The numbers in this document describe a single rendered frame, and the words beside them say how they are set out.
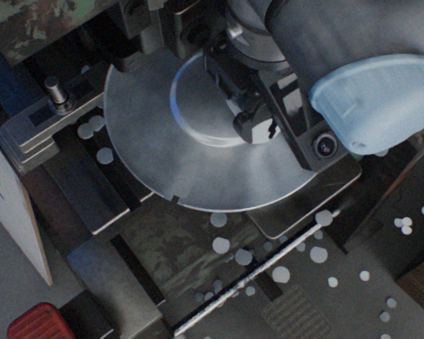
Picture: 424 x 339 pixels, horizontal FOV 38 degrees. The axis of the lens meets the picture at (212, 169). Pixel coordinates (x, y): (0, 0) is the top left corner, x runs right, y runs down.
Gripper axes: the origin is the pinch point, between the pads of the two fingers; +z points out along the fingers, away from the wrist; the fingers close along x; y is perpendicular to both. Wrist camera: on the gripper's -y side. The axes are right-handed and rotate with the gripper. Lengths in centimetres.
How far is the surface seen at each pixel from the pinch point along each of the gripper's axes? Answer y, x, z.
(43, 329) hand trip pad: -1.9, 32.3, 3.7
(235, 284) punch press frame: -4, 6, 62
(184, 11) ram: 9.1, 4.0, -17.6
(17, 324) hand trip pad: 0.3, 34.3, 3.6
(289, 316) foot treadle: -15, 1, 64
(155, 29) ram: 12.1, 5.6, -12.6
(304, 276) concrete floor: -10, -10, 80
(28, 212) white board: 25, 30, 38
